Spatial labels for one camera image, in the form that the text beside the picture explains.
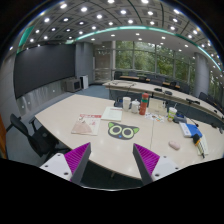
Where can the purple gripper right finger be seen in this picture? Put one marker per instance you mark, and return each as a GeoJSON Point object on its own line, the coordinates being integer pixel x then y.
{"type": "Point", "coordinates": [151, 166]}

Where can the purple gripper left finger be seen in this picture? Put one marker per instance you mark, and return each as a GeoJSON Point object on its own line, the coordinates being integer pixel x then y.
{"type": "Point", "coordinates": [69, 166]}

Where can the pink computer mouse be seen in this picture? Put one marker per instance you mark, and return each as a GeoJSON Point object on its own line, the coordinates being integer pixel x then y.
{"type": "Point", "coordinates": [174, 145]}

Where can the black office chair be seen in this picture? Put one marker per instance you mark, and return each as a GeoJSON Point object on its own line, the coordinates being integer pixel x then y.
{"type": "Point", "coordinates": [41, 141]}

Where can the red and white magazine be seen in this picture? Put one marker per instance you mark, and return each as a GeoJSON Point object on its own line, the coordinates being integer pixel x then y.
{"type": "Point", "coordinates": [87, 124]}

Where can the colourful sticker sheet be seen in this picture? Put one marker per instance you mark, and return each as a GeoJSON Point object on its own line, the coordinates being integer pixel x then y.
{"type": "Point", "coordinates": [155, 117]}

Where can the blue notebook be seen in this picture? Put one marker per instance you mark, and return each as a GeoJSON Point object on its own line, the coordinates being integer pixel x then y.
{"type": "Point", "coordinates": [189, 130]}

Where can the black and yellow marker device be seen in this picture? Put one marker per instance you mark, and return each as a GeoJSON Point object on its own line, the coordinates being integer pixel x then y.
{"type": "Point", "coordinates": [197, 142]}

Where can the green paper cup with straw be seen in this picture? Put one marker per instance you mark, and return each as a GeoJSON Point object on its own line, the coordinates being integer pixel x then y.
{"type": "Point", "coordinates": [171, 113]}

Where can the white lidded jar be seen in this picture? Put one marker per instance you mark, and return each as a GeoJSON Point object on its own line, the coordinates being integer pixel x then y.
{"type": "Point", "coordinates": [135, 106]}

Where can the white closed book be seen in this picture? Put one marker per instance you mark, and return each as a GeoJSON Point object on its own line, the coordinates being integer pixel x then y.
{"type": "Point", "coordinates": [112, 114]}

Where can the white mug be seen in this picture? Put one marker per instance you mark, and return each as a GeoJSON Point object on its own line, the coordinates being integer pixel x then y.
{"type": "Point", "coordinates": [126, 103]}

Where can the red tall bottle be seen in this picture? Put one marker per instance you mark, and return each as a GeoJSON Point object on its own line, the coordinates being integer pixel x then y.
{"type": "Point", "coordinates": [144, 103]}

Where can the long curved conference desk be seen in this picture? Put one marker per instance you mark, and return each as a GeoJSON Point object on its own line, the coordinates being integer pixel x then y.
{"type": "Point", "coordinates": [205, 111]}

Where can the grey box speaker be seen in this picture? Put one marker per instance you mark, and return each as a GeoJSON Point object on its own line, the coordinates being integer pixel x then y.
{"type": "Point", "coordinates": [72, 85]}

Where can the large black wall screen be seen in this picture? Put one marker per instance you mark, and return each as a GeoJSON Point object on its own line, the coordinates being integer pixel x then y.
{"type": "Point", "coordinates": [42, 65]}

